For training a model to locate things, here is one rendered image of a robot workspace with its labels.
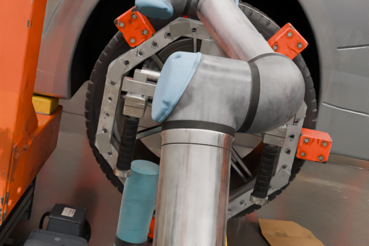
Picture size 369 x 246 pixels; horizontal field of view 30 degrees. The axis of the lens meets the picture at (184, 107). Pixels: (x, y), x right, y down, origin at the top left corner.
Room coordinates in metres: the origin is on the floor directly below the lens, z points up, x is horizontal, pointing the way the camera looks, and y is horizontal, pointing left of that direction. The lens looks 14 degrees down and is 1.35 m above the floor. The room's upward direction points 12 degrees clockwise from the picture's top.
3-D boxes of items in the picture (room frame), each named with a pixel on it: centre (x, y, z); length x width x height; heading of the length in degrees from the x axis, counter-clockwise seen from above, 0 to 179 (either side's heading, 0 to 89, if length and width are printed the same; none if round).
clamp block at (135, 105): (1.61, 0.12, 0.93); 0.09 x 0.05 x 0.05; 1
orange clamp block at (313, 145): (1.83, -0.36, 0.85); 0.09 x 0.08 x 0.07; 91
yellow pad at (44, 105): (2.21, 0.49, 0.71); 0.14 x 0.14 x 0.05; 1
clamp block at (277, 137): (1.62, -0.22, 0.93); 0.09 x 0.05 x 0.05; 1
